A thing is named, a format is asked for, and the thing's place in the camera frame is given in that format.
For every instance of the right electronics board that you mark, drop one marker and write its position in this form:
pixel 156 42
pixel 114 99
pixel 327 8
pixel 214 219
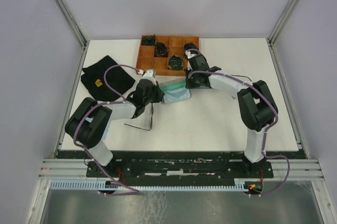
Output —
pixel 256 187

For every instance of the left aluminium frame post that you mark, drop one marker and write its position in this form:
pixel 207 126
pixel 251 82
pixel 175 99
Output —
pixel 70 19

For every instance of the wooden compartment tray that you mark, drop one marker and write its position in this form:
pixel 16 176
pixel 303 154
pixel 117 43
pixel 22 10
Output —
pixel 175 43

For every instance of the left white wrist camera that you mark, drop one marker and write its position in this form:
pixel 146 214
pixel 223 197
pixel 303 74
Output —
pixel 148 74

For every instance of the white slotted cable duct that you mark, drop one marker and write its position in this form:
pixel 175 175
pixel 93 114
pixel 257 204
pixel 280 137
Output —
pixel 105 185

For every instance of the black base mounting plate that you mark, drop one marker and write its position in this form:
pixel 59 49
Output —
pixel 171 167

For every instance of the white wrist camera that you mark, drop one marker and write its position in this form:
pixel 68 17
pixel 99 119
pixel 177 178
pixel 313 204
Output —
pixel 148 74
pixel 188 54

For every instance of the thin-frame glasses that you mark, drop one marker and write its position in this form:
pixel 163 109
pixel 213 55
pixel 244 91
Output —
pixel 242 76
pixel 143 121

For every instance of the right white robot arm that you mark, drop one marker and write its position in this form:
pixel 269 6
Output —
pixel 257 107

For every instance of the black cloth pouch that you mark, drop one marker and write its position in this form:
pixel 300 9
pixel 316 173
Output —
pixel 117 78

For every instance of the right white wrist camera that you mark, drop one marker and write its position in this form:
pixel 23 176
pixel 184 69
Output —
pixel 188 54

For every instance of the aluminium frame post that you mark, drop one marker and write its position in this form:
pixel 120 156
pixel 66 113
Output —
pixel 70 19
pixel 282 22

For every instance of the grey glasses case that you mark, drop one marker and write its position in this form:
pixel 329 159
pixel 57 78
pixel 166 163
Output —
pixel 173 85

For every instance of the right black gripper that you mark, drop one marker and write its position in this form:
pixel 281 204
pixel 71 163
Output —
pixel 189 84

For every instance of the right aluminium frame post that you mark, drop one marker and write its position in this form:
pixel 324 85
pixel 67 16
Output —
pixel 282 22

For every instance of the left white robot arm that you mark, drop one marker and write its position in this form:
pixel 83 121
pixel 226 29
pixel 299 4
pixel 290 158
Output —
pixel 88 135

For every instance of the blue cleaning cloth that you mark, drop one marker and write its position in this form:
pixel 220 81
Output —
pixel 106 129
pixel 173 96

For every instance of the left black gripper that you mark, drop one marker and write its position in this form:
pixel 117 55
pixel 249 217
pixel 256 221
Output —
pixel 160 93

